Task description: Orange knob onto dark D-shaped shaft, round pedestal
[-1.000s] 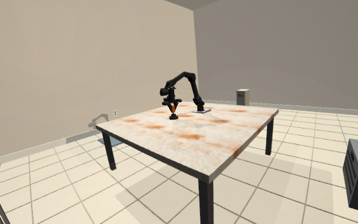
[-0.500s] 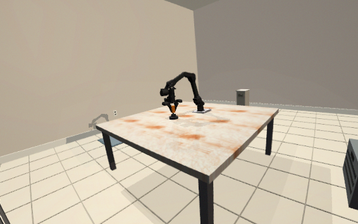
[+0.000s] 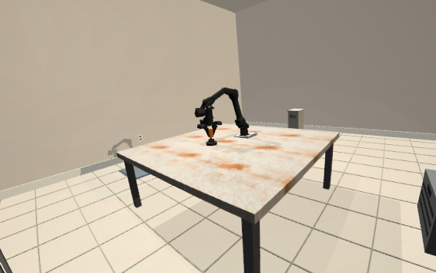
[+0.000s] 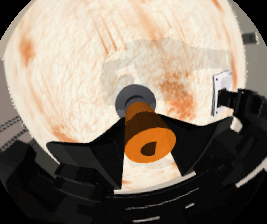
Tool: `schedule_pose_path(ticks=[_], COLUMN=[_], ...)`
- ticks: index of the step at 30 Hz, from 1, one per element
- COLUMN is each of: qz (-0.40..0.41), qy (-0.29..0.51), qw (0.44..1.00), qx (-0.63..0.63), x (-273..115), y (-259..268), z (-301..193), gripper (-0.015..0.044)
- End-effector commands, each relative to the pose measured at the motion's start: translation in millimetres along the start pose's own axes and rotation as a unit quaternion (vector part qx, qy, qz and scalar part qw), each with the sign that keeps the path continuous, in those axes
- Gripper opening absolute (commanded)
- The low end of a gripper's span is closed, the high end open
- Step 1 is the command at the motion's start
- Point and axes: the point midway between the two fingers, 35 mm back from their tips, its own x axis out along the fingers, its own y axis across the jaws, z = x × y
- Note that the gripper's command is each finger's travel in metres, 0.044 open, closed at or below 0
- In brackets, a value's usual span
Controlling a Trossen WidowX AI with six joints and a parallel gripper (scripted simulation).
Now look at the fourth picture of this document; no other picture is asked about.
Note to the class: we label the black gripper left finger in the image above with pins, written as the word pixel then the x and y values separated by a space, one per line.
pixel 106 153

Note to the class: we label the orange cone-shaped knob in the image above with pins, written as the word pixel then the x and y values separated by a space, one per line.
pixel 147 137

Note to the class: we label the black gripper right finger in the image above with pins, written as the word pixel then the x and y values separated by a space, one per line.
pixel 192 140

